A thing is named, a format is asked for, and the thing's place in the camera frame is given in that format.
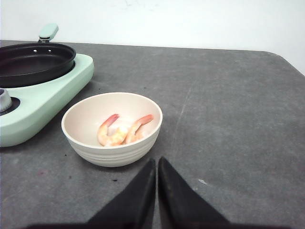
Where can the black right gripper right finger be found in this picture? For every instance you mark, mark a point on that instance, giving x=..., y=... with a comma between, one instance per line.
x=181, y=206

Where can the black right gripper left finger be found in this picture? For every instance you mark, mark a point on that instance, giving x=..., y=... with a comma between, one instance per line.
x=133, y=208

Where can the orange shrimp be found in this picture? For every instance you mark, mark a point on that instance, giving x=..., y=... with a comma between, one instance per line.
x=116, y=138
x=134, y=134

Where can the cream ribbed bowl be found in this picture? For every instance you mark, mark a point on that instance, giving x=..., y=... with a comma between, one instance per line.
x=80, y=125

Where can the mint green breakfast maker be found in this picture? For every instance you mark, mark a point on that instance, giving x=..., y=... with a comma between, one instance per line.
x=41, y=102

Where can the silver right control knob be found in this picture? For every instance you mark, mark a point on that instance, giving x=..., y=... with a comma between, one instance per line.
x=5, y=100

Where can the black frying pan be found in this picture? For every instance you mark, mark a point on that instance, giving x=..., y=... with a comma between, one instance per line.
x=34, y=63

